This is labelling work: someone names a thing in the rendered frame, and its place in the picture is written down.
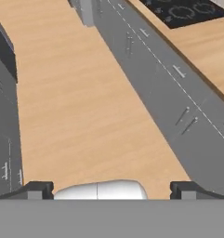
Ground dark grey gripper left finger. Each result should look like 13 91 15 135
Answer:
0 180 55 200

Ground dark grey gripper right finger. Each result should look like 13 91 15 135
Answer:
169 180 224 200

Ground black hob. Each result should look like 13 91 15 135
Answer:
138 0 224 30

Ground grey cabinet run with drawers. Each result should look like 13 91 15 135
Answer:
93 0 224 199

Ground grey cabinet run dark top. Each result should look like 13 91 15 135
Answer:
0 8 25 199

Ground silver cupboard door handle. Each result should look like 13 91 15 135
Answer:
1 161 9 181
181 116 199 136
17 168 24 187
174 106 191 126

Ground white rounded object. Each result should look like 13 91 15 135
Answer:
53 178 149 200

